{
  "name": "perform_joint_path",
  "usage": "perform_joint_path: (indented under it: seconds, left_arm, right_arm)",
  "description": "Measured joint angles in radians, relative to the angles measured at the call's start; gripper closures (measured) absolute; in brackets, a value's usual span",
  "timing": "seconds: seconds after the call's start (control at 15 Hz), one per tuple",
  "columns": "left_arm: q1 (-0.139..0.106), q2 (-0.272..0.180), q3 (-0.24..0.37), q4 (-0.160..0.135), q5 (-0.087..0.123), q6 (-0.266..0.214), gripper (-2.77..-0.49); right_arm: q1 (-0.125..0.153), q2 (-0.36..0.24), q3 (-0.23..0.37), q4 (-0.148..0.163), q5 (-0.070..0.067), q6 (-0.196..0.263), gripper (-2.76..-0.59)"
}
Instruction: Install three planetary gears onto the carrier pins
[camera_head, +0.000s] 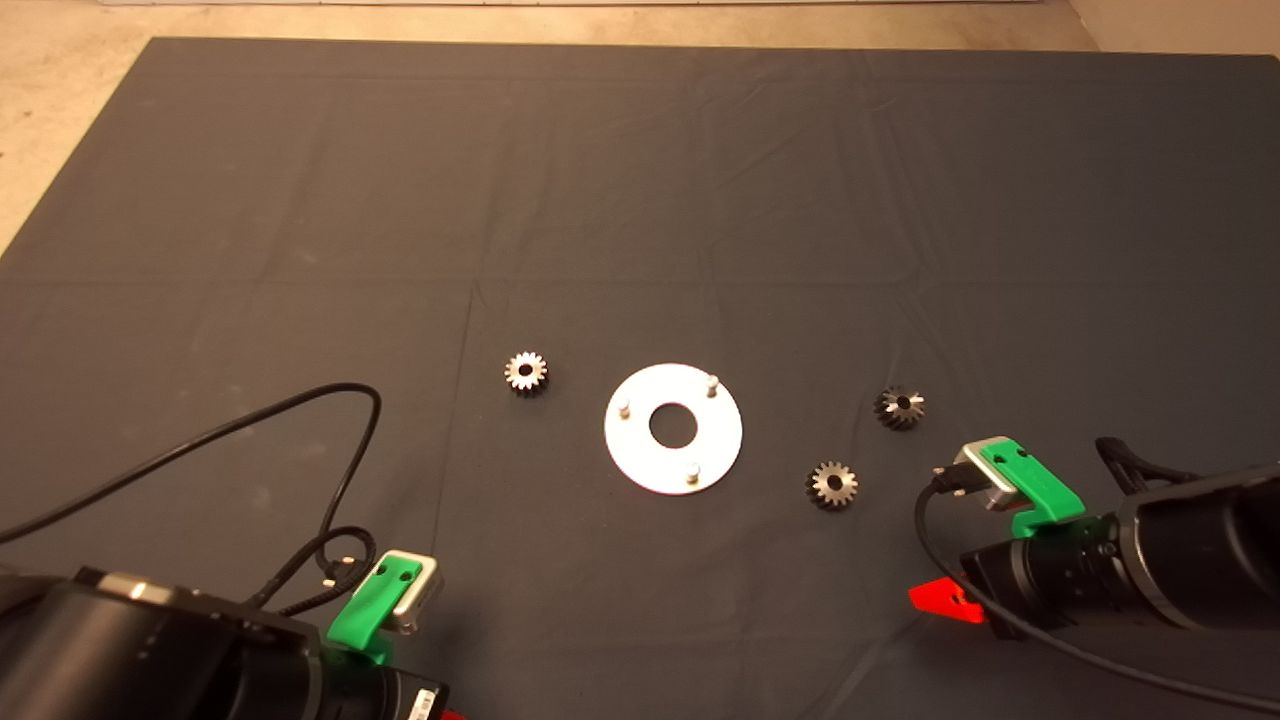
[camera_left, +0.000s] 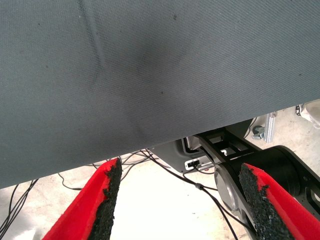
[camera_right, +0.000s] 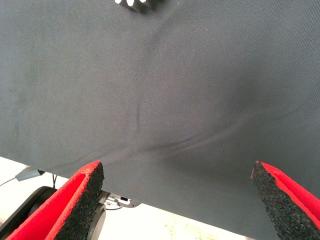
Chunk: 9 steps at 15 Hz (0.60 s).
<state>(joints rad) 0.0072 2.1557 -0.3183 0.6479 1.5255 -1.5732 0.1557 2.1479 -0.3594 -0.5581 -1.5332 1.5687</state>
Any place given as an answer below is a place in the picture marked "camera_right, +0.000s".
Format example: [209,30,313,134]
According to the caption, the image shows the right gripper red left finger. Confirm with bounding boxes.
[5,160,105,240]

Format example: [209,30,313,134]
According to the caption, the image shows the dark grey table cloth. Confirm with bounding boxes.
[0,0,320,240]

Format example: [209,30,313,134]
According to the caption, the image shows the black bracket with white connector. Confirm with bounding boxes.
[98,191,142,210]

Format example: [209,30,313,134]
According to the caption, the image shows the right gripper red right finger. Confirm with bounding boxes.
[250,160,320,240]

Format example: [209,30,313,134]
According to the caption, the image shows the small steel planetary gear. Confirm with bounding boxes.
[114,0,155,13]

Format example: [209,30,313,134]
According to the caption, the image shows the grey cable plug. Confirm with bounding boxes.
[15,166,46,181]

